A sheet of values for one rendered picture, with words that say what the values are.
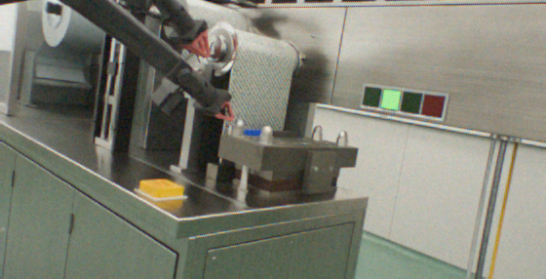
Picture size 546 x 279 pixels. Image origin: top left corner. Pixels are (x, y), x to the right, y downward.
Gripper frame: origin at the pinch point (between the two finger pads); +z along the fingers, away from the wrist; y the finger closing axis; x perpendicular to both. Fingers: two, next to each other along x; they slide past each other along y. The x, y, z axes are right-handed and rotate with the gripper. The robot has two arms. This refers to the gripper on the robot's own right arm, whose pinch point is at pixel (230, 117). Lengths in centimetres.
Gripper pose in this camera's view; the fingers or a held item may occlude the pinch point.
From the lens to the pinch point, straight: 124.7
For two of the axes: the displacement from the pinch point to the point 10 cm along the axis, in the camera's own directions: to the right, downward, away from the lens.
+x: 4.8, -8.3, 2.8
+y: 7.0, 1.8, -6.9
